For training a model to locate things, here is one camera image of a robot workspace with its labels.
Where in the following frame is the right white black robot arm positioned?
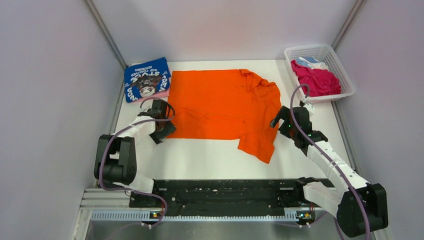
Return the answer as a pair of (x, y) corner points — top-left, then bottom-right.
(270, 103), (389, 238)

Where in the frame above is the white light blue t shirt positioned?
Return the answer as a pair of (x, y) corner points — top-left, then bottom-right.
(295, 56), (329, 70)

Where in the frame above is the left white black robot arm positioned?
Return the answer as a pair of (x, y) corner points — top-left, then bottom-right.
(94, 97), (176, 207)

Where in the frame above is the aluminium rail frame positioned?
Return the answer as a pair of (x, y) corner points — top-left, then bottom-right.
(74, 188), (324, 237)

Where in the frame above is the magenta t shirt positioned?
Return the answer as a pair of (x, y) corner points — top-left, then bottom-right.
(290, 60), (342, 97)

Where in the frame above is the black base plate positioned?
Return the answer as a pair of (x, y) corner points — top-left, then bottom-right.
(129, 179), (320, 217)

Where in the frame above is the folded blue printed t shirt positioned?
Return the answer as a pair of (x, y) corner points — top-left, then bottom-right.
(123, 57), (172, 104)

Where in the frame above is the orange t shirt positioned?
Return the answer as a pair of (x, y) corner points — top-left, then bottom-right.
(168, 69), (282, 164)

